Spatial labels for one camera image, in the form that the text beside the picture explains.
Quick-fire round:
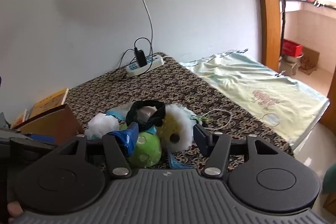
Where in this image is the light green blanket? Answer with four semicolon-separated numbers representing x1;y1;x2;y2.
180;49;330;146

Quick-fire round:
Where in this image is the white power strip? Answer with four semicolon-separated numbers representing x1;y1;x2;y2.
126;54;165;76

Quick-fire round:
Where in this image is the light teal zip pouch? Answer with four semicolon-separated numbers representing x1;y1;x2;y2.
106;105;132;123

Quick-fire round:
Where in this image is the brown cardboard box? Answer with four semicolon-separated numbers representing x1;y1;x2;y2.
20;104;85;146

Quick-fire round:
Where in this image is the green pear plush toy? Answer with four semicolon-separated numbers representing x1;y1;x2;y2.
128;132;162;168

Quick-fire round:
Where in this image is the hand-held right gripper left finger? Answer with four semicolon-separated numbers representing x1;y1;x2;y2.
54;122;139;179

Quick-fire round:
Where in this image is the red box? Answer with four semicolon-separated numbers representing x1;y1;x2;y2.
282;39;303;58

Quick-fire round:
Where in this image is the black charger plug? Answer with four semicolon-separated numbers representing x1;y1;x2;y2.
134;48;148;67

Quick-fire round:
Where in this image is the blue tassel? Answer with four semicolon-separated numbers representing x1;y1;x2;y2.
167;150;195;170

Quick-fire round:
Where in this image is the black charger with cable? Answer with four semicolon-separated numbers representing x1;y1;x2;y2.
108;37;153;82

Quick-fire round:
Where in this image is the panda plush with bamboo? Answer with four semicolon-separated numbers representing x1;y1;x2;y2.
157;105;212;151

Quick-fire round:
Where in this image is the black fabric headband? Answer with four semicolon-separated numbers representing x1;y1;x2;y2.
125;100;166;129

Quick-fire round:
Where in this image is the dark green object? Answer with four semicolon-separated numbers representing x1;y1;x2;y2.
323;166;336;195

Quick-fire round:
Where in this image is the white mesh bath pouf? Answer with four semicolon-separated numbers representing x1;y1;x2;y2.
85;112;120;139

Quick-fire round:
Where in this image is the wooden door frame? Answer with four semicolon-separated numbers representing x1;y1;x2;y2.
251;0;283;73

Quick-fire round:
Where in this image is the yellow book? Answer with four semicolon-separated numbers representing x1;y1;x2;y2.
31;88;69;119

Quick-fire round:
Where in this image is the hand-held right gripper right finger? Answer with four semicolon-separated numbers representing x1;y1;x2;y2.
193;124;281;178

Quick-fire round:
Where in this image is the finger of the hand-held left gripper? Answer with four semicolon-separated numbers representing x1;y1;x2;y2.
9;132;57;152

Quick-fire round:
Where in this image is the white string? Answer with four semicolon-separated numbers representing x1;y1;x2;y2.
207;109;239;130

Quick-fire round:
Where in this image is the cartoon cover book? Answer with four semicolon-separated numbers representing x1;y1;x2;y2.
10;109;30;129

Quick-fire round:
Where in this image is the white cable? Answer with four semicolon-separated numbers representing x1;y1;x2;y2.
123;0;154;56

